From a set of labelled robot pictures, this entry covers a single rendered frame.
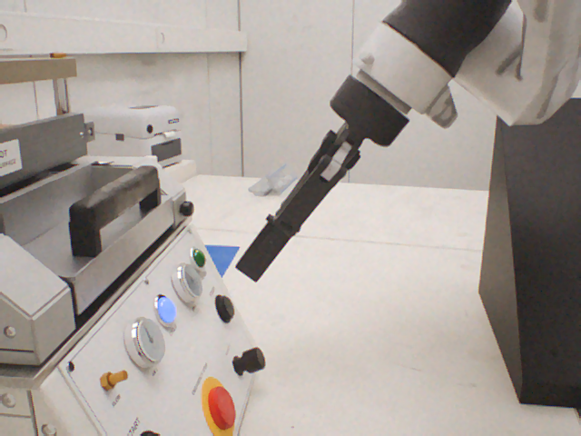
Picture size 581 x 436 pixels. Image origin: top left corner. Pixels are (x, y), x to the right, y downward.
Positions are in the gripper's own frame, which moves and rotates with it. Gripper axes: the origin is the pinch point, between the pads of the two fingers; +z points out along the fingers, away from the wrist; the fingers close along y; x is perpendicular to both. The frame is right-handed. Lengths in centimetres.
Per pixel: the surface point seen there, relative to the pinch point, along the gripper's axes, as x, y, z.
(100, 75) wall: -64, -113, 30
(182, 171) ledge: -25, -96, 33
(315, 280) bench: 12.3, -29.1, 10.7
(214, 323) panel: 0.3, 3.8, 8.8
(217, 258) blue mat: -2.8, -37.0, 21.5
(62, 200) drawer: -18.0, 11.2, 3.0
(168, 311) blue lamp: -4.5, 13.0, 4.9
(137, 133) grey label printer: -39, -86, 28
